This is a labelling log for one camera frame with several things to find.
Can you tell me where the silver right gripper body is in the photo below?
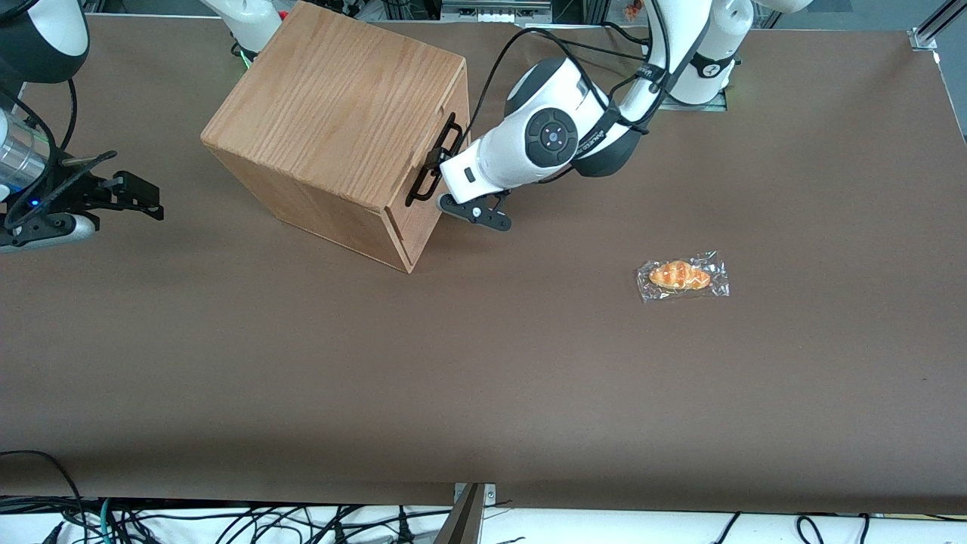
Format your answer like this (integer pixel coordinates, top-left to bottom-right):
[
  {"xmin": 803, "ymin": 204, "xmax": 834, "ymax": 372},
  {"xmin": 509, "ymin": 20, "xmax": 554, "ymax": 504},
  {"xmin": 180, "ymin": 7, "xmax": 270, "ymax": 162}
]
[{"xmin": 0, "ymin": 110, "xmax": 52, "ymax": 200}]

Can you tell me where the black metal drawer handle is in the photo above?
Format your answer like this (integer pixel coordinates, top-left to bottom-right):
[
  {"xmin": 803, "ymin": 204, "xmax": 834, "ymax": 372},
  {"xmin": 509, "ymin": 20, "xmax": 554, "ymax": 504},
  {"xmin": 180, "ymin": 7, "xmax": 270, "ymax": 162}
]
[{"xmin": 405, "ymin": 113, "xmax": 464, "ymax": 208}]

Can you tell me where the oak drawer front panel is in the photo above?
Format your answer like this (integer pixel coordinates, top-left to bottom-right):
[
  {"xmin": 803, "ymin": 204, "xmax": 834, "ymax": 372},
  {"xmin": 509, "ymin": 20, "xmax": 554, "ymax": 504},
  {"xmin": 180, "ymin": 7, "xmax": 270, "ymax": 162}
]
[{"xmin": 384, "ymin": 60, "xmax": 472, "ymax": 274}]

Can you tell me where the light oak wooden cabinet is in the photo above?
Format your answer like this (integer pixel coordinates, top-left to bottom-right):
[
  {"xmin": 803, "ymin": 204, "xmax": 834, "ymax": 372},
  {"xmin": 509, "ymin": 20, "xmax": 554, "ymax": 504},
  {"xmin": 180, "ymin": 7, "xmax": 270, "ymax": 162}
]
[{"xmin": 200, "ymin": 0, "xmax": 472, "ymax": 274}]

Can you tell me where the brown table cover sheet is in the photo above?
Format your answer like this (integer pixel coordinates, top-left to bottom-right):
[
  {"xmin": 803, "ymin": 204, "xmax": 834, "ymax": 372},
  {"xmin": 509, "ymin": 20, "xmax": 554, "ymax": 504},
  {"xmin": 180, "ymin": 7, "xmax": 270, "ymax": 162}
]
[{"xmin": 0, "ymin": 14, "xmax": 967, "ymax": 516}]

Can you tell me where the bread roll in clear wrapper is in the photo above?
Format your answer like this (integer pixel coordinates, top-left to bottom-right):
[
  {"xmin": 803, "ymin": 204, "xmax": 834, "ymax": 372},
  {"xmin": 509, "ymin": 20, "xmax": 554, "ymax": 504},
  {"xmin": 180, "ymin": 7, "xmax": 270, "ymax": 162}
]
[{"xmin": 636, "ymin": 251, "xmax": 731, "ymax": 304}]

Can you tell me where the aluminium profile corner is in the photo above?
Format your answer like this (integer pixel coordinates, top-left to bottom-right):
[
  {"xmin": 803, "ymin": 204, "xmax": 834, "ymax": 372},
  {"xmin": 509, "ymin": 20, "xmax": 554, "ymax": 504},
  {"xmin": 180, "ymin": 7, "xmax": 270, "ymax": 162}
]
[{"xmin": 908, "ymin": 0, "xmax": 967, "ymax": 53}]

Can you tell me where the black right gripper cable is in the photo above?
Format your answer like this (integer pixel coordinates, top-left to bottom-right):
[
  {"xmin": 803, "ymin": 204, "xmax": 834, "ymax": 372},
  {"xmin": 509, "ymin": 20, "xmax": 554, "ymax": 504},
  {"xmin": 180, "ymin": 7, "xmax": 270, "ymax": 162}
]
[{"xmin": 0, "ymin": 83, "xmax": 119, "ymax": 229}]

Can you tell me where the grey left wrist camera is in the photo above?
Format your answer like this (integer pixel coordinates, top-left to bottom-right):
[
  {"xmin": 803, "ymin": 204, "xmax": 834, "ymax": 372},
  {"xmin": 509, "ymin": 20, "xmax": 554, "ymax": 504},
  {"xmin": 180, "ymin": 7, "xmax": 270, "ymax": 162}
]
[{"xmin": 436, "ymin": 189, "xmax": 514, "ymax": 233}]

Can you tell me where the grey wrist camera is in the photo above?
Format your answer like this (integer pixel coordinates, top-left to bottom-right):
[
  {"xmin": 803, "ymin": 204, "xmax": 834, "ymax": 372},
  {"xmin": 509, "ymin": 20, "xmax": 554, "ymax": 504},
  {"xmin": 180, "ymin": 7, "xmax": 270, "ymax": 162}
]
[
  {"xmin": 0, "ymin": 213, "xmax": 98, "ymax": 253},
  {"xmin": 436, "ymin": 189, "xmax": 514, "ymax": 233}
]

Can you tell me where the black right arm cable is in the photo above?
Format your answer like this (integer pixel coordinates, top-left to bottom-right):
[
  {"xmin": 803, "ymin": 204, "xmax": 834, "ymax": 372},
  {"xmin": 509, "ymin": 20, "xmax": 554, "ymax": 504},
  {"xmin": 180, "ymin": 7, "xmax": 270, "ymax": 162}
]
[{"xmin": 56, "ymin": 76, "xmax": 81, "ymax": 153}]

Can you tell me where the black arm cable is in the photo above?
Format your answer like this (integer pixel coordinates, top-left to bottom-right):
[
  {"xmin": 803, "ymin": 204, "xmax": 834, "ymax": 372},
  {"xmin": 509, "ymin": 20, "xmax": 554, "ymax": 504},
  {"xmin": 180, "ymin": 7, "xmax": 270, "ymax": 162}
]
[
  {"xmin": 56, "ymin": 76, "xmax": 81, "ymax": 153},
  {"xmin": 464, "ymin": 0, "xmax": 675, "ymax": 152}
]

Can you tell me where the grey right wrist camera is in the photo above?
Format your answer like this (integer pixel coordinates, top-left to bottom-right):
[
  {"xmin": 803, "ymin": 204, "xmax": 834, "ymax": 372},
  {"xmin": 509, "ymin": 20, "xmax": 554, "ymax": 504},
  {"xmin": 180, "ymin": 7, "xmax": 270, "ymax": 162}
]
[{"xmin": 0, "ymin": 213, "xmax": 98, "ymax": 253}]

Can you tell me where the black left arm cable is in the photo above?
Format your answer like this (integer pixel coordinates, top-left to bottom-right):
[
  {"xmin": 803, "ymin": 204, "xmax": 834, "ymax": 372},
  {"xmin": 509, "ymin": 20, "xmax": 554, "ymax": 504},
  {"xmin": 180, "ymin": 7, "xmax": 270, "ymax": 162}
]
[{"xmin": 464, "ymin": 0, "xmax": 675, "ymax": 152}]

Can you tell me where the aluminium frame rack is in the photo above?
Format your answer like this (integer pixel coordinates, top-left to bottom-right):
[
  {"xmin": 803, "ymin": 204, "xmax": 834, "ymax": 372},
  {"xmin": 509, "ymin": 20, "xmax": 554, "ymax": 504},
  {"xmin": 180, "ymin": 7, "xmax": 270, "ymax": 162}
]
[{"xmin": 440, "ymin": 0, "xmax": 554, "ymax": 24}]

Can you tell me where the black cable on table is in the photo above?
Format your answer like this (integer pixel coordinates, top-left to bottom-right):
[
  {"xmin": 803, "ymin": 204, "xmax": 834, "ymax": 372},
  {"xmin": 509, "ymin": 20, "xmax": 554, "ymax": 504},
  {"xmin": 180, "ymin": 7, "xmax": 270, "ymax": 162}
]
[
  {"xmin": 559, "ymin": 36, "xmax": 650, "ymax": 61},
  {"xmin": 601, "ymin": 21, "xmax": 652, "ymax": 45}
]

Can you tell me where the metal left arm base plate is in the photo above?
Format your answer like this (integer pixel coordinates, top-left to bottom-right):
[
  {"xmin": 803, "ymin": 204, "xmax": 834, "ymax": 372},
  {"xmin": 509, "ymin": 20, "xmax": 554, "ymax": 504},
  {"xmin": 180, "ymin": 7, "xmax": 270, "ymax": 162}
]
[{"xmin": 657, "ymin": 82, "xmax": 729, "ymax": 113}]

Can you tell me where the black looped cable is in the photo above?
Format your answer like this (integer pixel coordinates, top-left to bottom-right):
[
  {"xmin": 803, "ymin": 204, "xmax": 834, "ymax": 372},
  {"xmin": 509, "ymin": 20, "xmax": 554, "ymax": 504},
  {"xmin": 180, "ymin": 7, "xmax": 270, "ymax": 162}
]
[{"xmin": 0, "ymin": 450, "xmax": 88, "ymax": 533}]

